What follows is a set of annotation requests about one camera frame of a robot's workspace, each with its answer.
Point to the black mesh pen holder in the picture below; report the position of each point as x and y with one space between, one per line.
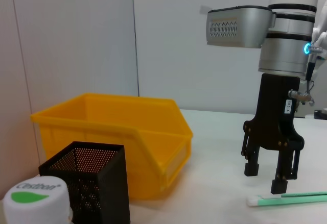
107 193

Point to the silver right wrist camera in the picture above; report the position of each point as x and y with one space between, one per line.
237 27

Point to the dark background object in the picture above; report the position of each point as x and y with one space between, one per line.
320 114

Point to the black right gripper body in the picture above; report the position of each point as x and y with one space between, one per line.
273 111

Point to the yellow plastic bin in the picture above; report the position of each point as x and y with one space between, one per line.
102 122

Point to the green utility knife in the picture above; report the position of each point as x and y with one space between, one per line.
293 198

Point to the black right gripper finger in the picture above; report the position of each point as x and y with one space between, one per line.
251 169
281 178

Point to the clear green-label water bottle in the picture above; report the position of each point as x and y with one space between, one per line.
35 203

